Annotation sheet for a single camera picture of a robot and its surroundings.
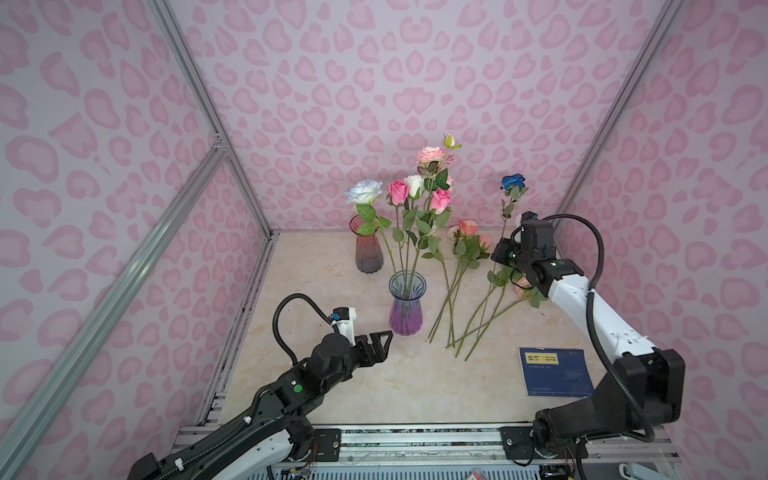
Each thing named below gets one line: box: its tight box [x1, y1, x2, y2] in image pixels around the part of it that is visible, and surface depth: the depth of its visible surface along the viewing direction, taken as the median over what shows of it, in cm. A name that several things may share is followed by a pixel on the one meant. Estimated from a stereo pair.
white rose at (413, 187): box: [402, 175, 425, 283], surface depth 74 cm
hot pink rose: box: [413, 188, 453, 282], surface depth 70 cm
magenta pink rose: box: [386, 180, 406, 283], surface depth 72 cm
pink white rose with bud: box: [416, 133, 462, 282], surface depth 71 cm
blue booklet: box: [520, 348, 595, 397], surface depth 86 cm
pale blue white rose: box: [345, 180, 399, 283], surface depth 70 cm
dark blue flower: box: [500, 173, 529, 237], surface depth 90 cm
